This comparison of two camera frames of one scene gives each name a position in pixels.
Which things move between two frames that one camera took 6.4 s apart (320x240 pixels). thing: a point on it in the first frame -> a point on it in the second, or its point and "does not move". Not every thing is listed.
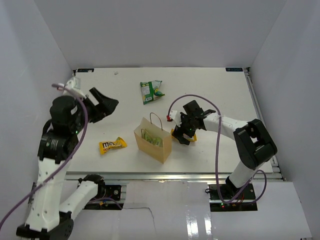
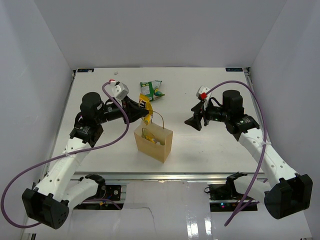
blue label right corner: [234, 69] does not move
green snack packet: [153, 140] -> [162, 141]
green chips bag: [149, 90] does not move
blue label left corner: [85, 70] does not move
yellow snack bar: [193, 138] -> [150, 139]
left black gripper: [106, 107] -> [132, 109]
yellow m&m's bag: [104, 146] -> [144, 102]
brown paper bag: [152, 139] does not move
